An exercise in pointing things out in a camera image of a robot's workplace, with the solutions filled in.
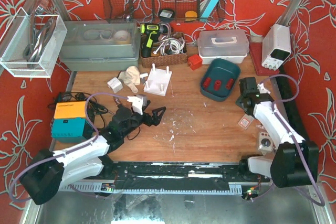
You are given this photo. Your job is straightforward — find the large red spring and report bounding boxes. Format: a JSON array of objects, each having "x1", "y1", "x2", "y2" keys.
[
  {"x1": 225, "y1": 78, "x2": 235, "y2": 90},
  {"x1": 214, "y1": 80, "x2": 222, "y2": 91}
]

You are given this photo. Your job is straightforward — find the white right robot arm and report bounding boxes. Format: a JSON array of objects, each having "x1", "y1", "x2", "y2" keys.
[{"x1": 236, "y1": 77, "x2": 319, "y2": 188}]

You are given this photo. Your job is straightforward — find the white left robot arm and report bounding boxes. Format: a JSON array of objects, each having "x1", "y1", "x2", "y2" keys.
[{"x1": 19, "y1": 104, "x2": 166, "y2": 205}]

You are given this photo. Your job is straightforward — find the small red spring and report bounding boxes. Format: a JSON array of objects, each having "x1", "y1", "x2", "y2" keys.
[{"x1": 203, "y1": 77, "x2": 212, "y2": 89}]

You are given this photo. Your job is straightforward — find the black orange screwdriver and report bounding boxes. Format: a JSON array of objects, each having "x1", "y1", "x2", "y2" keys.
[{"x1": 113, "y1": 97, "x2": 122, "y2": 107}]

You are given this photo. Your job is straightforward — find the teal plastic tray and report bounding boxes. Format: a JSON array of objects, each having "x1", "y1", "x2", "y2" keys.
[{"x1": 199, "y1": 59, "x2": 241, "y2": 102}]

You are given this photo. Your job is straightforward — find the white peg fixture board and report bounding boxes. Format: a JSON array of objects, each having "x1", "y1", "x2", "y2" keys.
[{"x1": 143, "y1": 63, "x2": 172, "y2": 97}]

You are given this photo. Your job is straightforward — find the white power adapter cube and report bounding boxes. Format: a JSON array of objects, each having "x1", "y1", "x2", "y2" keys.
[{"x1": 107, "y1": 77, "x2": 123, "y2": 93}]

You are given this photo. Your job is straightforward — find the beige work glove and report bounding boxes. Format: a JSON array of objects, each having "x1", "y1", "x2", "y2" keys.
[{"x1": 118, "y1": 66, "x2": 141, "y2": 93}]

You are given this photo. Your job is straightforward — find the red mat under supply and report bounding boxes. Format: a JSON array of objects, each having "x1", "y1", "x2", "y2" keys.
[{"x1": 249, "y1": 42, "x2": 280, "y2": 76}]

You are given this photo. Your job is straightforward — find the white box with round dial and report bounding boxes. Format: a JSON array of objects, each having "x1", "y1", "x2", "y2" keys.
[{"x1": 258, "y1": 131, "x2": 274, "y2": 155}]

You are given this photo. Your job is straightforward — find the yellow soldering station box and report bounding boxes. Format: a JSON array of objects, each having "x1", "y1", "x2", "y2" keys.
[{"x1": 54, "y1": 101, "x2": 86, "y2": 119}]

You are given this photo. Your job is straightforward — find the teal power supply box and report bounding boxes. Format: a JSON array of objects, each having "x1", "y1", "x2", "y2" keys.
[{"x1": 51, "y1": 118, "x2": 93, "y2": 144}]

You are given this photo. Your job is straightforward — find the clear white storage case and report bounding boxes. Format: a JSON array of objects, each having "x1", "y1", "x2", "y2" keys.
[{"x1": 197, "y1": 29, "x2": 249, "y2": 65}]

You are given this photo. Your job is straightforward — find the white bench power supply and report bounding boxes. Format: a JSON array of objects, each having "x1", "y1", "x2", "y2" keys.
[{"x1": 261, "y1": 24, "x2": 291, "y2": 70}]

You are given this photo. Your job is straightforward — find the woven wicker basket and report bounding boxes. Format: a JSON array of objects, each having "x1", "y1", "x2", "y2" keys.
[{"x1": 139, "y1": 45, "x2": 188, "y2": 68}]

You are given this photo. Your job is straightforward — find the small red box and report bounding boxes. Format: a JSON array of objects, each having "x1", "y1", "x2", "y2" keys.
[{"x1": 187, "y1": 54, "x2": 203, "y2": 70}]

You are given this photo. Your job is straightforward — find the grey-green plastic toolbox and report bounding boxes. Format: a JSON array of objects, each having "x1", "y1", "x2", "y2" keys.
[{"x1": 59, "y1": 20, "x2": 141, "y2": 71}]

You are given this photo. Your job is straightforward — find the yellow tape measure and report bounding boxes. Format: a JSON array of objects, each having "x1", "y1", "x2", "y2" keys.
[{"x1": 185, "y1": 10, "x2": 198, "y2": 22}]

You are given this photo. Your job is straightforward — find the light blue flat case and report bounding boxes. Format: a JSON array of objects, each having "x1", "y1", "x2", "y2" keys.
[{"x1": 200, "y1": 0, "x2": 219, "y2": 22}]

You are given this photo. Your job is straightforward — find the grey pliers in bin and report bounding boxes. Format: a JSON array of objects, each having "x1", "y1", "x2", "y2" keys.
[{"x1": 23, "y1": 8, "x2": 56, "y2": 69}]

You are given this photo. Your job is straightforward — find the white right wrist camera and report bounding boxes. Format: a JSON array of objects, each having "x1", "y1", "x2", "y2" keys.
[{"x1": 257, "y1": 83, "x2": 270, "y2": 94}]

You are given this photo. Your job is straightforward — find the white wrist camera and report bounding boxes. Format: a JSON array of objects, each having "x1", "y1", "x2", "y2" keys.
[
  {"x1": 127, "y1": 94, "x2": 150, "y2": 115},
  {"x1": 257, "y1": 83, "x2": 270, "y2": 94}
]

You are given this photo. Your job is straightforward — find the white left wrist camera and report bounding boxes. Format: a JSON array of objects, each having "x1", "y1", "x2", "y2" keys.
[{"x1": 127, "y1": 94, "x2": 150, "y2": 115}]

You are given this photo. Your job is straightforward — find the black tangled cables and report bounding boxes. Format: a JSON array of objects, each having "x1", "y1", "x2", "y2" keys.
[{"x1": 48, "y1": 91, "x2": 116, "y2": 122}]

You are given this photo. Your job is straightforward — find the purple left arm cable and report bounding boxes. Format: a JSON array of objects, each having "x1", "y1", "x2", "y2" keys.
[{"x1": 8, "y1": 92, "x2": 132, "y2": 204}]

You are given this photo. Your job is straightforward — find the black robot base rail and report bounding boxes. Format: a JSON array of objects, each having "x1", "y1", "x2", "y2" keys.
[{"x1": 88, "y1": 162, "x2": 270, "y2": 191}]

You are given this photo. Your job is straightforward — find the white coiled cable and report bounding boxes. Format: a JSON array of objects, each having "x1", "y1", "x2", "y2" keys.
[{"x1": 153, "y1": 37, "x2": 186, "y2": 56}]

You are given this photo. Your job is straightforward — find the yellow-green cordless drill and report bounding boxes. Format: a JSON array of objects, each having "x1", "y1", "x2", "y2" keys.
[{"x1": 140, "y1": 23, "x2": 171, "y2": 58}]

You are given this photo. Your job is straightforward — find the black wire wall basket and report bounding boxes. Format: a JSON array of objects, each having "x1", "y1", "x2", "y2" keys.
[{"x1": 102, "y1": 0, "x2": 227, "y2": 24}]

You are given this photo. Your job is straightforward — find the clear acrylic wall bin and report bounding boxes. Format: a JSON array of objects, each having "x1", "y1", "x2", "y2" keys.
[{"x1": 1, "y1": 8, "x2": 67, "y2": 78}]

